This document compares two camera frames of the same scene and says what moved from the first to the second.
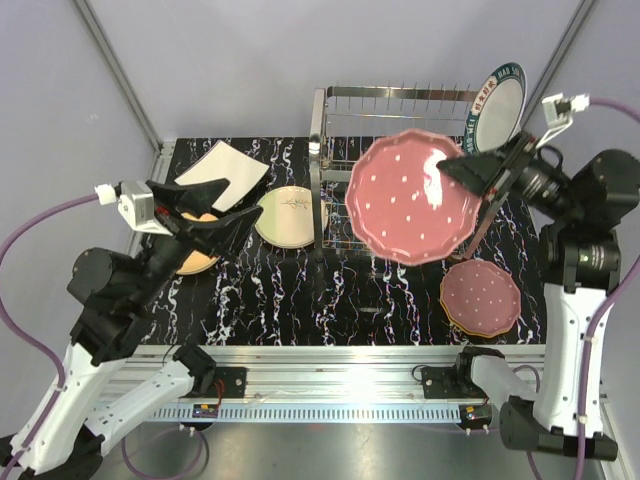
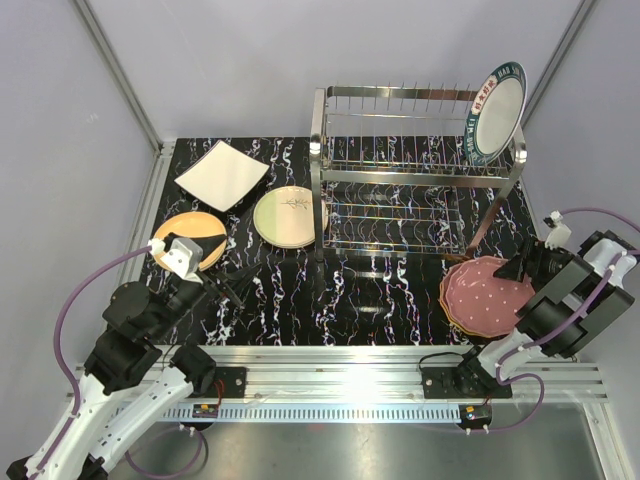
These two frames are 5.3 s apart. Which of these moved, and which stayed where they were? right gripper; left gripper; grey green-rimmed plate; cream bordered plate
Moved: right gripper; left gripper
Stayed: cream bordered plate; grey green-rimmed plate
